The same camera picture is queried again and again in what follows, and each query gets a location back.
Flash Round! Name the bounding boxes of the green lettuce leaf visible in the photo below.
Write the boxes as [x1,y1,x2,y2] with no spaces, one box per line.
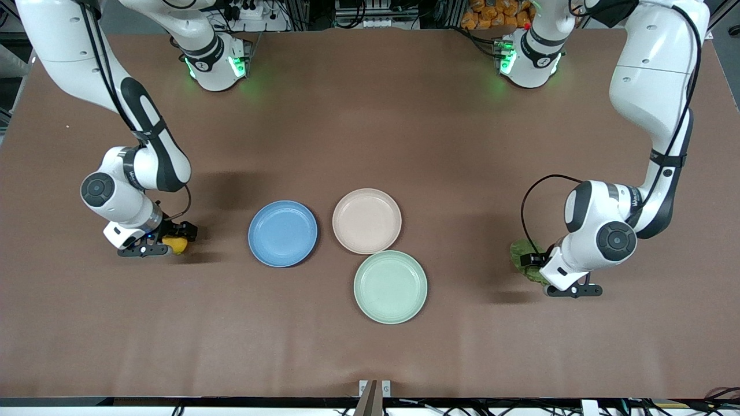
[510,239,550,287]

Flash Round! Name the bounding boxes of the blue plate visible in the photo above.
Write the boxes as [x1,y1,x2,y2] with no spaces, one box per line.
[248,200,319,268]

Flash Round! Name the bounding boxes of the pale green plate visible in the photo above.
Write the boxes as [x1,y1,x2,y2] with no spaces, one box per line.
[353,250,428,325]

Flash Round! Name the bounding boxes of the beige plate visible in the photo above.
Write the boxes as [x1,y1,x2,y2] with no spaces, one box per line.
[332,188,403,255]

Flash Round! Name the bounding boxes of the brown table cover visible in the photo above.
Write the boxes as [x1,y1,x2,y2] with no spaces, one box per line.
[0,28,740,400]

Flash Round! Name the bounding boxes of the white power strip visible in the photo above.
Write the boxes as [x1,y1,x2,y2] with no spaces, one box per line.
[223,0,290,33]

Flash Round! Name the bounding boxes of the orange snack bags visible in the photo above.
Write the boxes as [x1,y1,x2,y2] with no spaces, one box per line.
[461,0,535,31]

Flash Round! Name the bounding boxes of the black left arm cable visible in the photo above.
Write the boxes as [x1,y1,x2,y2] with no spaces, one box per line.
[520,0,704,258]

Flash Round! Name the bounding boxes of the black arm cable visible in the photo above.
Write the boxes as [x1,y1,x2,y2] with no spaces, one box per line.
[520,0,704,258]
[81,0,192,224]

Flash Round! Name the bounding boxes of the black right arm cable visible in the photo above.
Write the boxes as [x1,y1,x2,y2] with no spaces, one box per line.
[81,0,192,224]

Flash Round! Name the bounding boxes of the metal table edge bracket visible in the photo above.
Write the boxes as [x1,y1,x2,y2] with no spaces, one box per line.
[354,380,392,416]

